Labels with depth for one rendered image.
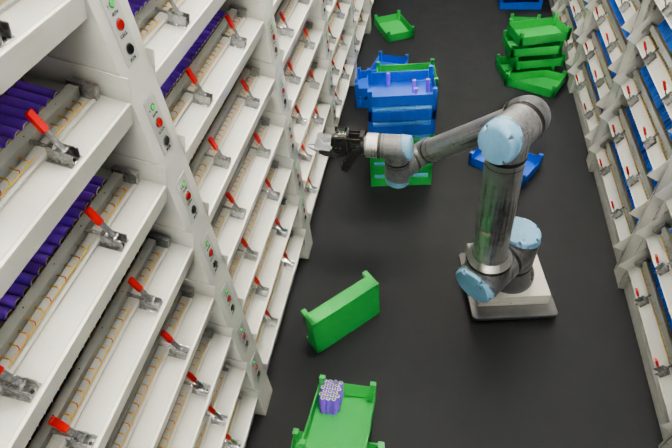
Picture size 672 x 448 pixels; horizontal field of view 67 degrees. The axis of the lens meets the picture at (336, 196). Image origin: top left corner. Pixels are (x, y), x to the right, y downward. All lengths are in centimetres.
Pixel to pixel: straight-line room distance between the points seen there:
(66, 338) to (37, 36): 43
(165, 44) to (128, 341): 58
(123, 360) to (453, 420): 120
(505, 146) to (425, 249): 102
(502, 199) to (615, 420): 89
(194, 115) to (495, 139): 76
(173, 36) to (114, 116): 27
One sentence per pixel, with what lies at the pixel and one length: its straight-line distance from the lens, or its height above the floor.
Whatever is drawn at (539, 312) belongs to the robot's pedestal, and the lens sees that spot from 212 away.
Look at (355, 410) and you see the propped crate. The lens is 189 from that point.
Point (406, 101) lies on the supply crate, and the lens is 226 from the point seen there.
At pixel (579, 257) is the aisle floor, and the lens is 241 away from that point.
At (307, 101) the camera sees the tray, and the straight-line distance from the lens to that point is 222.
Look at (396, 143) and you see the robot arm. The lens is 176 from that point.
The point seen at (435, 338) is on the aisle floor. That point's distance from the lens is 205.
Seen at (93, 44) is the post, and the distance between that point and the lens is 91.
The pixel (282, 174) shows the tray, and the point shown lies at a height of 54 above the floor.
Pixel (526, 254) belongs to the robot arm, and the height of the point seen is 34.
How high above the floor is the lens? 178
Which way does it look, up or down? 44 degrees down
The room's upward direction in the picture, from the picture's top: 6 degrees counter-clockwise
